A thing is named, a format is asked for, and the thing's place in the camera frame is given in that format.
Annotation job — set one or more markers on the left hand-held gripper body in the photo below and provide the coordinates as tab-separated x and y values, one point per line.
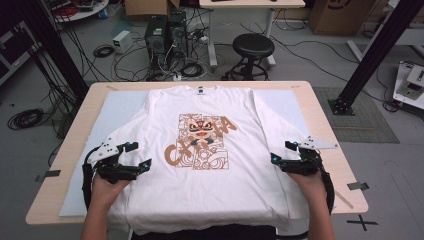
106	151

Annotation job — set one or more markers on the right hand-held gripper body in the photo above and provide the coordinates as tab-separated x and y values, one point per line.
305	165

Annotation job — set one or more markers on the white printed long-sleeve shirt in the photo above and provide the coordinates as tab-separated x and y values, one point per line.
206	196

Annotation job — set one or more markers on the person's right hand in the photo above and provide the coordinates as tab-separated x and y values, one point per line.
311	188

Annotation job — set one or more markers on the person's left hand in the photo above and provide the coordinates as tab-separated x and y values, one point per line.
105	193

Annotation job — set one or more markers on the light blue foam mat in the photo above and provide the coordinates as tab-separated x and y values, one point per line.
100	116

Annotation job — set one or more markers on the thin wooden strip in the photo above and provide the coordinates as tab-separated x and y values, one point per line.
344	199

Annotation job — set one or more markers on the black tape piece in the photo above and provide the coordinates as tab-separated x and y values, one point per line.
357	186
51	174

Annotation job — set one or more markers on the grey floor mat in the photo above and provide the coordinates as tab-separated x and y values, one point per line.
366	126

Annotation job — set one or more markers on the black tape cross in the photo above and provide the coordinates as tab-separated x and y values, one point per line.
361	222

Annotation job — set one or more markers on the white power strip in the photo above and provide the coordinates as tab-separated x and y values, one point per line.
177	77

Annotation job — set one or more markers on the person's dark clothing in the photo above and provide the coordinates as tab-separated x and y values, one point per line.
216	234

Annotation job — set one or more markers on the small white power supply box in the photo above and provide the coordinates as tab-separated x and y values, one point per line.
121	40

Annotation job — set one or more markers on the black round stool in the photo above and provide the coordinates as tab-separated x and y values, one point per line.
253	45

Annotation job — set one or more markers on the black computer tower green light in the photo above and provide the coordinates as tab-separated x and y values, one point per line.
156	36

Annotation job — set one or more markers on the black computer tower with fan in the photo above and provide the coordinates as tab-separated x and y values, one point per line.
178	35

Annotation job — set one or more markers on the white flat device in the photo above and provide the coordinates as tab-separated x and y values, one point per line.
405	90

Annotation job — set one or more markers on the grey metal rack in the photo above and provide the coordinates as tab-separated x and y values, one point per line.
13	60

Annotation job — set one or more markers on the large printed cardboard box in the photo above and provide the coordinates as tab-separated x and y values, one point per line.
340	18

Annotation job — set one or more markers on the open cardboard box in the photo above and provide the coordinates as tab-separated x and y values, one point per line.
146	8

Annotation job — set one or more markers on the round white table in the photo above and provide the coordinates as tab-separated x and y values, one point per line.
96	8

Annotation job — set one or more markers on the white desk with wooden top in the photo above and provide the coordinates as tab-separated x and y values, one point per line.
253	3

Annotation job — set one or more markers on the black metal frame post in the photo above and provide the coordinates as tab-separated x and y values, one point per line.
376	50
56	50

